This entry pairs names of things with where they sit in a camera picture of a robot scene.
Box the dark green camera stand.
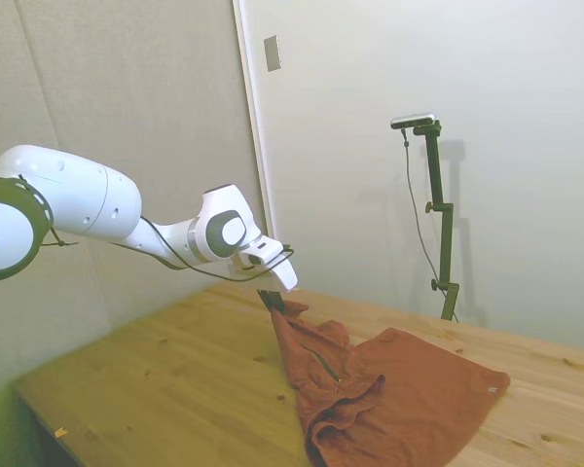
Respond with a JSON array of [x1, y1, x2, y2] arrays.
[[412, 121, 461, 323]]

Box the silver exterior camera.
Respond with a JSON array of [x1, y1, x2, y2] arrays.
[[390, 112, 438, 131]]

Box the grey wall plate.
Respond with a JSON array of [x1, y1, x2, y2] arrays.
[[263, 34, 283, 73]]

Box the rust red shorts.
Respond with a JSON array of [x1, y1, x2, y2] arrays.
[[271, 300, 512, 467]]

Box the white door frame trim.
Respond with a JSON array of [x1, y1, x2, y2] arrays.
[[232, 0, 286, 288]]

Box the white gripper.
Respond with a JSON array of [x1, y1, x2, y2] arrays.
[[226, 255, 300, 314]]

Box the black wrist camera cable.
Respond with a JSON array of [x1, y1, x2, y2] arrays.
[[138, 216, 296, 285]]

